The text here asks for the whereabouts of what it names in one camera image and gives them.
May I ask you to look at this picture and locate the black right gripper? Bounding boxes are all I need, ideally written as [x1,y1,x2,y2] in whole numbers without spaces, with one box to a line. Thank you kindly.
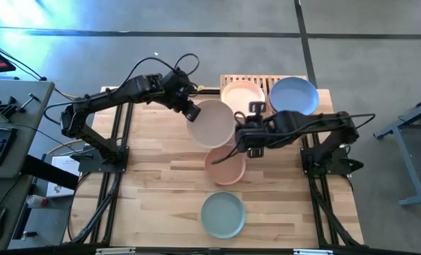
[210,101,268,166]

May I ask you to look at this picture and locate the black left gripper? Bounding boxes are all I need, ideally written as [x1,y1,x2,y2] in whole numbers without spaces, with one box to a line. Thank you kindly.
[161,69,202,124]

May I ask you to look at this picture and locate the terracotta pink plate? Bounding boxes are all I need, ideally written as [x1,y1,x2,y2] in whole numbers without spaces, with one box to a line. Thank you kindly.
[204,144,248,186]

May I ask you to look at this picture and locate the pale pinkish beige plate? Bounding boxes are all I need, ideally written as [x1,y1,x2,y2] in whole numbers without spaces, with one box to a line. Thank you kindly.
[186,99,237,149]

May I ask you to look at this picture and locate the pale green plate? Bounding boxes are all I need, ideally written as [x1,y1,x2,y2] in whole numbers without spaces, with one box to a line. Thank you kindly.
[200,191,247,239]

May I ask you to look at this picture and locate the light peach plate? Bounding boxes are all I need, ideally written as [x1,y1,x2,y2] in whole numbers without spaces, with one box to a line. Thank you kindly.
[220,79,267,116]

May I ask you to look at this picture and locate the blue plate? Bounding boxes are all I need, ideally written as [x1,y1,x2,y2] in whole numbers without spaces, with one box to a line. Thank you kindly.
[268,76,321,116]

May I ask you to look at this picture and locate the wooden slatted shelf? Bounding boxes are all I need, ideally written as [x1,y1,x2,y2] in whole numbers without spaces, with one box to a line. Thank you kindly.
[219,74,308,116]

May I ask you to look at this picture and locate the white booklet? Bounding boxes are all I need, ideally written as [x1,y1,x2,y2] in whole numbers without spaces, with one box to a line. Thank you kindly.
[46,155,81,199]

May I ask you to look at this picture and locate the grey desk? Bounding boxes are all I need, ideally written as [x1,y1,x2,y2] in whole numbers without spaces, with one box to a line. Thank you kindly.
[0,78,56,251]

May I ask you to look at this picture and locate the black clamp tools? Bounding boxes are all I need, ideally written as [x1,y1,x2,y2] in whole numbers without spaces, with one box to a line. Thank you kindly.
[0,92,41,120]

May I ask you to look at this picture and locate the clear bottle red cap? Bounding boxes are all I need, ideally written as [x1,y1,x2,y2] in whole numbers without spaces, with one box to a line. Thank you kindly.
[25,194,50,210]

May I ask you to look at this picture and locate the grey metal stand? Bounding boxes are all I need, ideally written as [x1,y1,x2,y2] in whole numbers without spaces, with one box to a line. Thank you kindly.
[372,91,421,208]

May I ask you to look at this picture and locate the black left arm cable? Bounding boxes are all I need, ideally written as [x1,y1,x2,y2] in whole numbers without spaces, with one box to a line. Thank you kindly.
[120,52,201,94]

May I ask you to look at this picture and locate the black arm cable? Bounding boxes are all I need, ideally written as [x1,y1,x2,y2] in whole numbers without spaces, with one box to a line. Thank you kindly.
[120,52,201,94]
[350,113,376,130]

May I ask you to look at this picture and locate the black metal mounting frame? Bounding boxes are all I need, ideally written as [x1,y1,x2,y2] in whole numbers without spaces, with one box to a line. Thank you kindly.
[299,132,365,248]
[63,86,134,246]

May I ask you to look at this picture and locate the silver aluminium bracket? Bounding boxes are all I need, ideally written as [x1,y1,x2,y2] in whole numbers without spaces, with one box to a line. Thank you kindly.
[294,249,334,255]
[96,247,137,255]

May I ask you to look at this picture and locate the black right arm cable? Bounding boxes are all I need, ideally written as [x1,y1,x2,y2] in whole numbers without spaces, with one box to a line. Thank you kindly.
[350,113,376,130]

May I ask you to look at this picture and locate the black table edge rail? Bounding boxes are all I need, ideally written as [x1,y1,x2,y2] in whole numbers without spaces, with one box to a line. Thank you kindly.
[0,245,421,255]

